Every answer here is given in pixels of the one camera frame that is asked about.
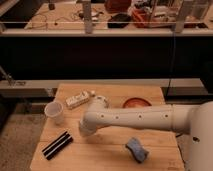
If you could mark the black striped eraser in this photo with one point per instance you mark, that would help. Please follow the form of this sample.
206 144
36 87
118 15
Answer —
57 145

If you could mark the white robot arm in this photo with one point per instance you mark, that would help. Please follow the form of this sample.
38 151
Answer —
194 120

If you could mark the white tube with cap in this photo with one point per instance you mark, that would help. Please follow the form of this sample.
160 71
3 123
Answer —
79 99

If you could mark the translucent plastic cup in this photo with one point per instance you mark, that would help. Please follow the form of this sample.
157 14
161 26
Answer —
54 110

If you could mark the black bowl on bench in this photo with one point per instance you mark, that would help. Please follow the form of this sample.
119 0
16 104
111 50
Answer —
119 20

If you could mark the red box on bench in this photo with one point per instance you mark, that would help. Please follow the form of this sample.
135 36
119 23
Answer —
141 19

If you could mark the blue grey sponge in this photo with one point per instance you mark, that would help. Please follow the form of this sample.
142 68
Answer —
137 150

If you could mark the red container top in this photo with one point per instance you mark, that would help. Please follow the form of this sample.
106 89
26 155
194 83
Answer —
114 6

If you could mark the grey metal post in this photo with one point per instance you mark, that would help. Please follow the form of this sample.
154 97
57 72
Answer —
86 5
182 14

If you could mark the grey metal post right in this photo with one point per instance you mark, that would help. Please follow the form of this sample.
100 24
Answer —
182 14

